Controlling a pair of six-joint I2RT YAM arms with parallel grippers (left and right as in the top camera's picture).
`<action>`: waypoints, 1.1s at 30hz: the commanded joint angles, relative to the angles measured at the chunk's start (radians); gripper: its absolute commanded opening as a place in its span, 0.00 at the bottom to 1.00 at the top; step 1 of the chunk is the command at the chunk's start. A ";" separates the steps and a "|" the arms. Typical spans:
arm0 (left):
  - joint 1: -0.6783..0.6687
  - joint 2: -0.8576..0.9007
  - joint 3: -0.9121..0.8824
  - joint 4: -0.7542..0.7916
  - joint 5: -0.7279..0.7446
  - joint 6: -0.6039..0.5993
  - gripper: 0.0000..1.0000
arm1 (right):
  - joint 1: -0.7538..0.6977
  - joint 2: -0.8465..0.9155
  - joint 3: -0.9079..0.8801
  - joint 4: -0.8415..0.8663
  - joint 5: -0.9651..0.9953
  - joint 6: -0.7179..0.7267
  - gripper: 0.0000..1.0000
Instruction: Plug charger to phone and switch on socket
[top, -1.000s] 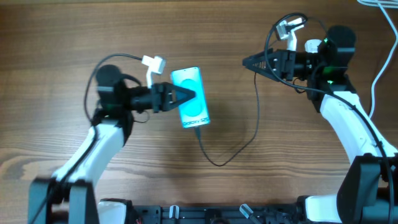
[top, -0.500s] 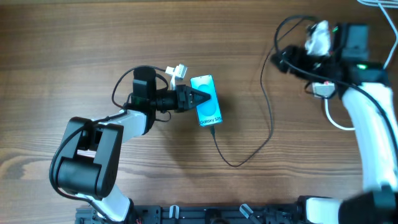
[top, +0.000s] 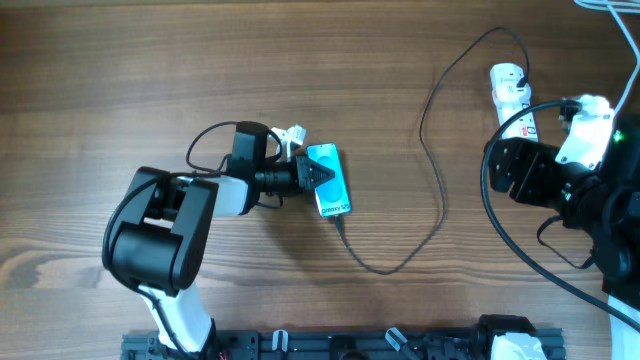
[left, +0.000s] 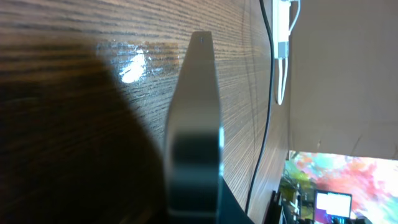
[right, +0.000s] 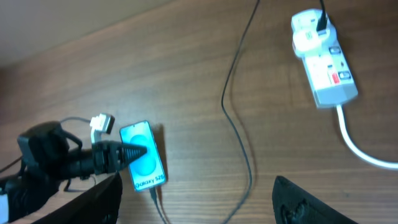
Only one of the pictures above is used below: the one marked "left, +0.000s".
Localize Galaxy S25 smartphone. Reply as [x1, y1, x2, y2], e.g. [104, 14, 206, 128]
[164, 31, 222, 223]

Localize white power strip cord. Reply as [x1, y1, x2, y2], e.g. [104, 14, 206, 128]
[274, 0, 302, 106]

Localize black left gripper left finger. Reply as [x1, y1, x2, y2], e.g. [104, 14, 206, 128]
[1, 45, 165, 223]

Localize computer monitor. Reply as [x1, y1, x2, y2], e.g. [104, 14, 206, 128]
[313, 190, 353, 223]

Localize black USB charging cable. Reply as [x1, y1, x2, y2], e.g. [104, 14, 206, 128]
[244, 0, 275, 215]

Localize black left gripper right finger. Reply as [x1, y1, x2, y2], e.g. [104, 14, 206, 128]
[218, 179, 254, 224]

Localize white power strip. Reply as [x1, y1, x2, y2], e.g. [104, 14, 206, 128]
[272, 0, 291, 59]

